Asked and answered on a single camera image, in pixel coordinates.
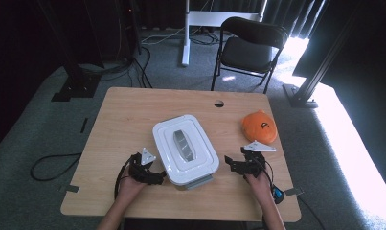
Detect right hand-held gripper cable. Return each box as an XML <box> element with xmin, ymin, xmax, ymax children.
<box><xmin>259</xmin><ymin>157</ymin><xmax>278</xmax><ymax>193</ymax></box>

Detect black metal stand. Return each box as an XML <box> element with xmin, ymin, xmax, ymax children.
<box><xmin>282</xmin><ymin>9</ymin><xmax>364</xmax><ymax>109</ymax></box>
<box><xmin>36</xmin><ymin>0</ymin><xmax>102</xmax><ymax>103</ymax></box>

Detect orange plush toy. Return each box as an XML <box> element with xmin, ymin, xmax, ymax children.
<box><xmin>240</xmin><ymin>109</ymin><xmax>279</xmax><ymax>145</ymax></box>

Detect person's right hand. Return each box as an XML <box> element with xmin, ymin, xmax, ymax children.
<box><xmin>244</xmin><ymin>173</ymin><xmax>273</xmax><ymax>205</ymax></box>

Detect black looped floor cable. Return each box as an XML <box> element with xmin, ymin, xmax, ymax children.
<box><xmin>30</xmin><ymin>152</ymin><xmax>83</xmax><ymax>182</ymax></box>

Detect white box lid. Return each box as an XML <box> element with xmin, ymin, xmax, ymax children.
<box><xmin>151</xmin><ymin>114</ymin><xmax>220</xmax><ymax>187</ymax></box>

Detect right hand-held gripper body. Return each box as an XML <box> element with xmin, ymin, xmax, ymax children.
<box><xmin>240</xmin><ymin>140</ymin><xmax>277</xmax><ymax>178</ymax></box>

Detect dark curtain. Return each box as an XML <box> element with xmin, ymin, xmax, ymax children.
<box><xmin>262</xmin><ymin>0</ymin><xmax>329</xmax><ymax>40</ymax></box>

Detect black folding chair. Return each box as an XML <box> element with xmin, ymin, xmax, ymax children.
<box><xmin>210</xmin><ymin>16</ymin><xmax>290</xmax><ymax>95</ymax></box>

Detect left hand-held gripper cable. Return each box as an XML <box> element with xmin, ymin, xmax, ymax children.
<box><xmin>113</xmin><ymin>155</ymin><xmax>135</xmax><ymax>200</ymax></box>

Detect person's left hand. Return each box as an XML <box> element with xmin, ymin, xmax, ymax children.
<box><xmin>117</xmin><ymin>166</ymin><xmax>148</xmax><ymax>200</ymax></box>

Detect clear grey storage box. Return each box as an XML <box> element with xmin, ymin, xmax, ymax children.
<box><xmin>175</xmin><ymin>172</ymin><xmax>215</xmax><ymax>192</ymax></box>

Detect white floor cable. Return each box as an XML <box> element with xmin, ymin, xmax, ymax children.
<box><xmin>140</xmin><ymin>26</ymin><xmax>186</xmax><ymax>46</ymax></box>

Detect black floor cable bundle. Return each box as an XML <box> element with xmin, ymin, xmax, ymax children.
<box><xmin>79</xmin><ymin>46</ymin><xmax>154</xmax><ymax>89</ymax></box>

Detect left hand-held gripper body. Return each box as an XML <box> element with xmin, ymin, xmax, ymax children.
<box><xmin>128</xmin><ymin>147</ymin><xmax>157</xmax><ymax>185</ymax></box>

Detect hand-held gripper cable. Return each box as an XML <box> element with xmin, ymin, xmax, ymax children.
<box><xmin>113</xmin><ymin>155</ymin><xmax>135</xmax><ymax>200</ymax></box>
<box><xmin>259</xmin><ymin>157</ymin><xmax>278</xmax><ymax>193</ymax></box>

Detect white desk frame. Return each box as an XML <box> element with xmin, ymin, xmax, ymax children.
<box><xmin>181</xmin><ymin>0</ymin><xmax>269</xmax><ymax>67</ymax></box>

